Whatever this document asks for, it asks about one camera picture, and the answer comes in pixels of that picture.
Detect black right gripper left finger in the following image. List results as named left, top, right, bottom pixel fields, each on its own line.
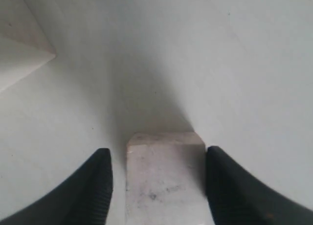
left=0, top=148, right=113, bottom=225

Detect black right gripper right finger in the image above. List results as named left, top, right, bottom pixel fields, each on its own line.
left=205, top=146, right=313, bottom=225

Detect small pale wooden cube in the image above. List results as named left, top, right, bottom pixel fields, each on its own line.
left=126, top=132, right=214, bottom=225

